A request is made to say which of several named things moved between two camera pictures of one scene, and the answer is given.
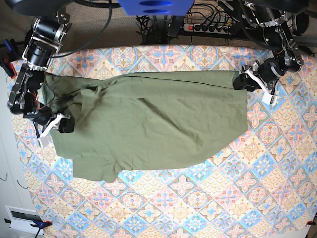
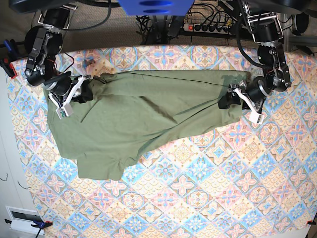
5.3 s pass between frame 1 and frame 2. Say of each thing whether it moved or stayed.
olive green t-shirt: moved
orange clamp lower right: stayed
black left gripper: moved
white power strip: stayed
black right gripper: moved
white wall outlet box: stayed
